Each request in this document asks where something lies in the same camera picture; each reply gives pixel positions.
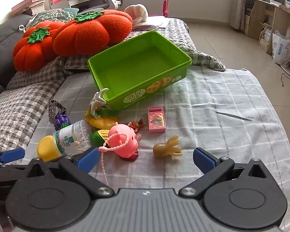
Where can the brown reindeer toy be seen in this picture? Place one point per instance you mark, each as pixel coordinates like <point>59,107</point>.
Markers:
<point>135,125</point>

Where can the yellow pumpkin toy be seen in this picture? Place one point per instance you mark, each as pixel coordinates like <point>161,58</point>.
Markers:
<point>101,122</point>

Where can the stack of books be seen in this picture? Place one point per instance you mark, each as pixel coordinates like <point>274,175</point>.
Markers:
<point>31,4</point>

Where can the beige curtain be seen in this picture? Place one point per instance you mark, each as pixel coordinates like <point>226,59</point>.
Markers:
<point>239,4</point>

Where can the large orange pumpkin cushion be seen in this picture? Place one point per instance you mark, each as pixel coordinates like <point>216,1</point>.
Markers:
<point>91,31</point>

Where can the white papers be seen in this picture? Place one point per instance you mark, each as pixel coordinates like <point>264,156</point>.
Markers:
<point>154,22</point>

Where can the pink card box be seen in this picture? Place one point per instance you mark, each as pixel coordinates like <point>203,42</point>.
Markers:
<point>156,123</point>

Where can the grey plaid bed sheet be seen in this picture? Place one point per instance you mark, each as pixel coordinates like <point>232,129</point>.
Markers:
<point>220,125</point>

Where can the white drink bottle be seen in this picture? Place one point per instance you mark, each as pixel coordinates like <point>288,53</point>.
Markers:
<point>72,137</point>

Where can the pink pig toy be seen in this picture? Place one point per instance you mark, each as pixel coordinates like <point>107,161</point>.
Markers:
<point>123,140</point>

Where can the grey checkered pillow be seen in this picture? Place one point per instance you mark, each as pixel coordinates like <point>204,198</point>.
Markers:
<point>36,77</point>
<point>77,62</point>
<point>14,113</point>

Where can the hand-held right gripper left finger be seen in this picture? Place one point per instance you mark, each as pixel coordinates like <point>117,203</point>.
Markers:
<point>88,158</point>

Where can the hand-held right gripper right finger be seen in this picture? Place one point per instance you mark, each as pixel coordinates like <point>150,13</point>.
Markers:
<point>203,160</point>

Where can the purple grape toy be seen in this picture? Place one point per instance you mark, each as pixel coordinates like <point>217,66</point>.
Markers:
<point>61,119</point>

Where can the cream starfish toy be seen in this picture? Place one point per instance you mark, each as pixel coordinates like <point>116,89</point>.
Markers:
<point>96,101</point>

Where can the green plastic box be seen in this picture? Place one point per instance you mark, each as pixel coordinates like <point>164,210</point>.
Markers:
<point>145,65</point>

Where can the white paper bag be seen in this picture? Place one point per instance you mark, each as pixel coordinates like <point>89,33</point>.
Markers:
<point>281,50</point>

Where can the corn cob toy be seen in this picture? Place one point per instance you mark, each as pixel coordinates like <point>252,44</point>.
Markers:
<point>99,135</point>

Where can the white plush toy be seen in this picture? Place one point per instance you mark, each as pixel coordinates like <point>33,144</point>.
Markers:
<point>137,11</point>

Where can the small orange pumpkin cushion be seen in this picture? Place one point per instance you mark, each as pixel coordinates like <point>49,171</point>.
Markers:
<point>31,53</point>

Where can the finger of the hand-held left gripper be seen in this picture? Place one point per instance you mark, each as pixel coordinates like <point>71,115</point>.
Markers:
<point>12,154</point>

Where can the grey upholstered headboard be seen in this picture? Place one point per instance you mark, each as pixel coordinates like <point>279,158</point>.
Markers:
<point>2,41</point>

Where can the amber octopus toy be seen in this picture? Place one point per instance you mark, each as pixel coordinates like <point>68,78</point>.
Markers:
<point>164,148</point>

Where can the red chair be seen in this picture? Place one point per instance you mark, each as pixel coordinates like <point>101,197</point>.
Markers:
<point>166,7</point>

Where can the wooden desk with shelves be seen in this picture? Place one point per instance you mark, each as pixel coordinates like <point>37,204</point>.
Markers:
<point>256,12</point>

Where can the teal patterned pillow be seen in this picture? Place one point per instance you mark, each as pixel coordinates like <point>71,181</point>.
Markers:
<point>60,14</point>

